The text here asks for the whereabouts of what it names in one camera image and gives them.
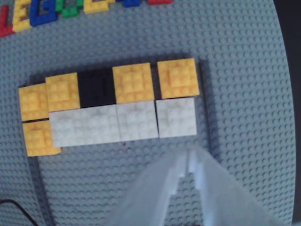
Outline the yellow LEGO cube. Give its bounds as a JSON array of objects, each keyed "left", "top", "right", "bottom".
[
  {"left": 45, "top": 72, "right": 81, "bottom": 112},
  {"left": 22, "top": 119, "right": 62, "bottom": 158},
  {"left": 157, "top": 58, "right": 201, "bottom": 100},
  {"left": 112, "top": 62, "right": 155, "bottom": 105},
  {"left": 18, "top": 83, "right": 49, "bottom": 122}
]

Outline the grey studded LEGO baseplate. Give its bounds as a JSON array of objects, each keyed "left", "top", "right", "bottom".
[{"left": 0, "top": 0, "right": 296, "bottom": 226}]

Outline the black cable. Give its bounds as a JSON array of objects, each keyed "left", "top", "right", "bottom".
[{"left": 0, "top": 199, "right": 37, "bottom": 226}]

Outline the red LEGO letter L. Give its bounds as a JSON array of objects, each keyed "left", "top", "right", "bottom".
[{"left": 0, "top": 5, "right": 16, "bottom": 39}]

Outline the green LEGO letter O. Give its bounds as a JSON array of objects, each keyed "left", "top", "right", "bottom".
[{"left": 55, "top": 0, "right": 85, "bottom": 19}]

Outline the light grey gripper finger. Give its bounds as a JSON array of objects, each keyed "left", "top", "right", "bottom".
[
  {"left": 105, "top": 150, "right": 188, "bottom": 226},
  {"left": 187, "top": 146, "right": 293, "bottom": 226}
]

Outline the yellow LEGO letter E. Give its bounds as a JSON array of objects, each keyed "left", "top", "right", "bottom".
[{"left": 12, "top": 0, "right": 34, "bottom": 33}]

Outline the white LEGO cube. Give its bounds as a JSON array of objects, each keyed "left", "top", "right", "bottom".
[
  {"left": 116, "top": 100, "right": 160, "bottom": 142},
  {"left": 155, "top": 97, "right": 198, "bottom": 139},
  {"left": 81, "top": 105, "right": 121, "bottom": 145},
  {"left": 48, "top": 109, "right": 87, "bottom": 148}
]

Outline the black LEGO cube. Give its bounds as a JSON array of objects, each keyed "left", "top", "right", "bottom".
[{"left": 77, "top": 67, "right": 118, "bottom": 109}]

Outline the blue LEGO letter G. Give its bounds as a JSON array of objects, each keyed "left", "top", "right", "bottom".
[{"left": 28, "top": 0, "right": 59, "bottom": 27}]

